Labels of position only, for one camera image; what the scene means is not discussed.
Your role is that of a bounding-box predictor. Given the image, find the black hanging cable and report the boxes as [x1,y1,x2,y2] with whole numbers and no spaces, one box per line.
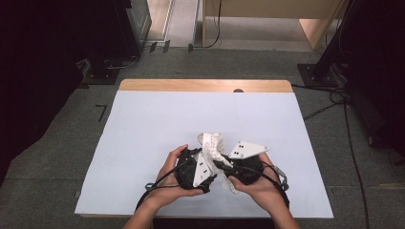
[192,0,224,50]

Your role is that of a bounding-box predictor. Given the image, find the dark curtain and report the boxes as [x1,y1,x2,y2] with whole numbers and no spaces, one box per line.
[0,0,128,187]

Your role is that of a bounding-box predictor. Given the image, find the white textured cloth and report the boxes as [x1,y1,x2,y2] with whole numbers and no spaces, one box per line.
[197,132,240,195]

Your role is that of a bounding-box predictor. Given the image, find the white table cover sheet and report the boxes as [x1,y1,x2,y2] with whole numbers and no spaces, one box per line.
[75,90,334,219]

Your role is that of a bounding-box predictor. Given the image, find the black stand base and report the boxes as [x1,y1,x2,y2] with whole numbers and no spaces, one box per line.
[83,58,121,86]

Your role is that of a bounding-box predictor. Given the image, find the black floor cable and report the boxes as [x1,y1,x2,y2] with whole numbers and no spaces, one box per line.
[343,94,371,229]
[290,83,350,122]

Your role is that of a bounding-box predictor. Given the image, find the grey floor cable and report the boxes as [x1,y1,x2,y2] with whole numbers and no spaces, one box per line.
[106,54,141,71]

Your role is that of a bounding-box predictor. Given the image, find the black stand with base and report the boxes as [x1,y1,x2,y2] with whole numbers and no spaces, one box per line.
[297,0,355,89]

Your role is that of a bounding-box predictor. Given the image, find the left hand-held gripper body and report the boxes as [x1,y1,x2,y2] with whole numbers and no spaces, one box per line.
[175,147,218,195]

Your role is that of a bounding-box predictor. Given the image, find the aluminium frame rail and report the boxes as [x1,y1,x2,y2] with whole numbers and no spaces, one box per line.
[161,0,177,42]
[191,0,203,46]

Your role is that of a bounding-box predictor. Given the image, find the person's right hand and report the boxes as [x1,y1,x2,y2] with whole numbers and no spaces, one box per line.
[227,152,290,213]

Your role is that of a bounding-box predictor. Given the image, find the wooden table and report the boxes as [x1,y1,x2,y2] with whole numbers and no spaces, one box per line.
[75,78,334,220]

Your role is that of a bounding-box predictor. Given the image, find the person's left hand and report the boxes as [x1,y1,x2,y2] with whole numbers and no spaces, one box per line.
[143,143,205,212]

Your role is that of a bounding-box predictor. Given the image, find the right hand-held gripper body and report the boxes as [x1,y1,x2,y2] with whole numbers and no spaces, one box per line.
[224,140,270,186]

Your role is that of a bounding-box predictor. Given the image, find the dark glass cabinet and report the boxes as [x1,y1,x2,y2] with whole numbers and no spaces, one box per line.
[113,0,153,59]

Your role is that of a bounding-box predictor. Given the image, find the beige wooden desk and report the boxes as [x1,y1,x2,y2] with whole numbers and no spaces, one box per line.
[202,0,349,52]

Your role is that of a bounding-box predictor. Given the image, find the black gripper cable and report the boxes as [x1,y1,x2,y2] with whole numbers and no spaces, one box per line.
[135,158,192,213]
[232,164,291,210]

